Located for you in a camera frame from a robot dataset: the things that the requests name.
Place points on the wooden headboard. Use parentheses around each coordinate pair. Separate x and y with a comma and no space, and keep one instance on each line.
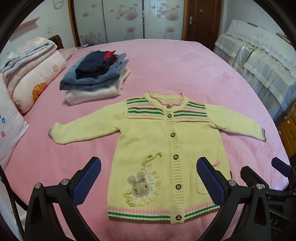
(57,41)

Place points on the pink flower pillow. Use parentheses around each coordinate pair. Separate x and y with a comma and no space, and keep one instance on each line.
(10,129)

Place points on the yellow knitted cardigan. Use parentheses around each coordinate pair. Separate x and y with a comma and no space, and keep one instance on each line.
(143,139)

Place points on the folded red garment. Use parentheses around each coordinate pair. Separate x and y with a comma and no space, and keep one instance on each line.
(109,56)

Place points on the folded pink quilt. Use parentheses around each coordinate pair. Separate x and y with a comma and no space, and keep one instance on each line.
(30,78)

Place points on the folded navy garment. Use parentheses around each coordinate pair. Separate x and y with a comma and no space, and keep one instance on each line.
(91,63)

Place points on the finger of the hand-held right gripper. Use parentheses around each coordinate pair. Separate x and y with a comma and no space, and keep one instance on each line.
(281,166)
(248,176)

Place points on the yellow wooden drawer cabinet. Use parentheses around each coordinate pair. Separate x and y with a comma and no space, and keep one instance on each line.
(286,132)

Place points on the folded floral blanket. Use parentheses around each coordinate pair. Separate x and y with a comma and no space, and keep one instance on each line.
(27,51)

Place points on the lace covered furniture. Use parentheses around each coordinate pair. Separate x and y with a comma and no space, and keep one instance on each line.
(259,58)

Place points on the folded blue jeans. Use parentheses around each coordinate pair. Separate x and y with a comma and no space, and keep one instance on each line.
(78,81)

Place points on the brown wooden door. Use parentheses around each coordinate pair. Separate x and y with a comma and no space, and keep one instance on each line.
(205,23)

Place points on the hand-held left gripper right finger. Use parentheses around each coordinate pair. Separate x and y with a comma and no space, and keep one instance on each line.
(210,183)

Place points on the floral sliding door wardrobe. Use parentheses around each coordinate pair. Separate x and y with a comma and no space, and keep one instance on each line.
(124,20)

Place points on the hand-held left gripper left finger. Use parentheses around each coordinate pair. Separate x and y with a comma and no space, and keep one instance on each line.
(86,183)

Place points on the pink bed blanket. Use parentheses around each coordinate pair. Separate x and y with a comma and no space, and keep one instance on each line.
(161,69)

